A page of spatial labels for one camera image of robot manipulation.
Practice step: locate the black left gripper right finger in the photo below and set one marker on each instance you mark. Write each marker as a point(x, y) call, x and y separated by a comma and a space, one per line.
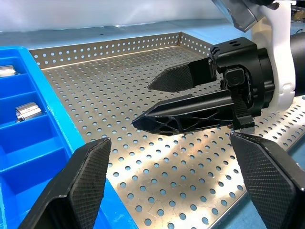
point(271, 181)

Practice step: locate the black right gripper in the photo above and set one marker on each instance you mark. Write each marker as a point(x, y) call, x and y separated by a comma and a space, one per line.
point(240, 57)

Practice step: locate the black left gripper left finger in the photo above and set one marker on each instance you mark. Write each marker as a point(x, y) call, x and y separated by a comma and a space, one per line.
point(76, 190)

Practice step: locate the silver metal cylinder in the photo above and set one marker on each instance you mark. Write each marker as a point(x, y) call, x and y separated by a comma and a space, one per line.
point(28, 111)
point(7, 70)

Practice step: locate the blue compartment bin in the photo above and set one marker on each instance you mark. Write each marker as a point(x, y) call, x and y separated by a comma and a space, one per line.
point(35, 148)

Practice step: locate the perforated metal tray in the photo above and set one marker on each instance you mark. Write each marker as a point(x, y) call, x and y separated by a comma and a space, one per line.
point(133, 78)

